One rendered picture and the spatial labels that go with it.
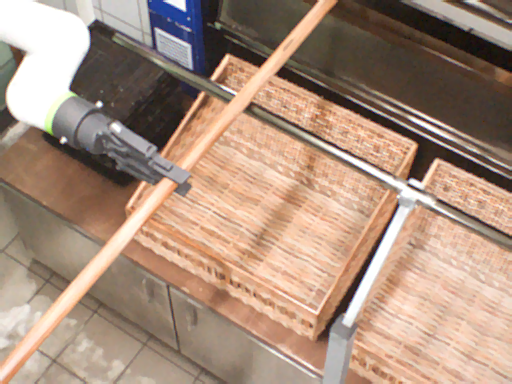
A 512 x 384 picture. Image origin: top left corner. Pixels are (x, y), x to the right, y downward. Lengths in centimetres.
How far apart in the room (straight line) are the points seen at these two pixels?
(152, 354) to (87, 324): 24
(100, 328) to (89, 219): 58
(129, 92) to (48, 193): 37
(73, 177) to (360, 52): 87
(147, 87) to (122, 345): 91
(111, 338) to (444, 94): 136
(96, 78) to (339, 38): 65
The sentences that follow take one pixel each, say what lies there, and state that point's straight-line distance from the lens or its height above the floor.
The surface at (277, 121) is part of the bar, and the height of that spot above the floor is 117.
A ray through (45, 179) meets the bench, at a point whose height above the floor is 58.
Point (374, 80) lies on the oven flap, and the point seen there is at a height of 98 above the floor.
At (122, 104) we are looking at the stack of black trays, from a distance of 227.
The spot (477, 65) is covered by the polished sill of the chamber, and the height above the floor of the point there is 116.
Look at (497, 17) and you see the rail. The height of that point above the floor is 144.
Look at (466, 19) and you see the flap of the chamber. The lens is 166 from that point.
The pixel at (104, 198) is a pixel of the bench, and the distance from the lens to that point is 241.
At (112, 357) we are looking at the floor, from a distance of 283.
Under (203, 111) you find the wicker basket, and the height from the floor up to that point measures 76.
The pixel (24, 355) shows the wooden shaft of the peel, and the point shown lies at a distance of 154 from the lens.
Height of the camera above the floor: 257
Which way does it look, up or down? 56 degrees down
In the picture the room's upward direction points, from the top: straight up
